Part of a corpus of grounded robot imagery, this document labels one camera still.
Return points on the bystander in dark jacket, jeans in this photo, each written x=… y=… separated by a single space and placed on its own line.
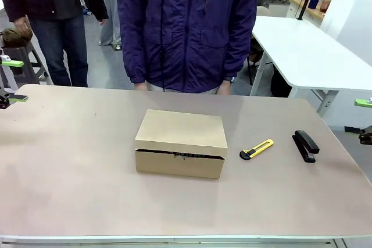
x=58 y=12

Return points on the yellow black utility knife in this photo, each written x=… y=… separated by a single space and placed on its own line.
x=258 y=147

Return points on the bystander in red top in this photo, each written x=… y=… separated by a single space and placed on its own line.
x=110 y=12

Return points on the bystander's right hand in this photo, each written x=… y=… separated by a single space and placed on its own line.
x=23 y=27

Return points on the brown cardboard box with lid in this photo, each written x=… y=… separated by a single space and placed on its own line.
x=180 y=132

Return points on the black bag under table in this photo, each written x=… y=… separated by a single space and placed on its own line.
x=280 y=84

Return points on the bottle with reddish liquid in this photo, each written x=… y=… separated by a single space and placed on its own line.
x=325 y=2

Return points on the bystander's left hand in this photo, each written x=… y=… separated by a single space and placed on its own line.
x=101 y=22

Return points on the person's right forearm purple sleeve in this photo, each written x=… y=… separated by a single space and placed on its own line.
x=130 y=56

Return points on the person's right hand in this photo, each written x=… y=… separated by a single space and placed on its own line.
x=140 y=86

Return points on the black stapler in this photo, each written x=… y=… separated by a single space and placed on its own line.
x=305 y=145

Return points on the black upright pole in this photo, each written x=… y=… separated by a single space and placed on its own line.
x=305 y=1

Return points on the dark grey stool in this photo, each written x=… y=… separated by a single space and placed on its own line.
x=26 y=62

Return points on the wooden desk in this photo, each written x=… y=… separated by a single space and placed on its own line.
x=314 y=12

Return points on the person's left hand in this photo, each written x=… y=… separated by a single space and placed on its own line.
x=225 y=88

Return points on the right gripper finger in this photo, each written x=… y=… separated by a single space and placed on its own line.
x=364 y=136
x=363 y=102

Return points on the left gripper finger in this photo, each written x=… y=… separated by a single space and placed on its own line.
x=19 y=98
x=13 y=63

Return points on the large white table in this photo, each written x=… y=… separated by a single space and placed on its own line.
x=302 y=53

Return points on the dark wristwatch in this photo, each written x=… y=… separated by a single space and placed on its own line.
x=230 y=79

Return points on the person's left forearm purple sleeve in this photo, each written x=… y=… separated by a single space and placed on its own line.
x=241 y=56

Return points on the chair behind person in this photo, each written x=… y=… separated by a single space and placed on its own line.
x=255 y=53

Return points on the person torso in purple jacket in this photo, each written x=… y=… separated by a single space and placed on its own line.
x=186 y=27

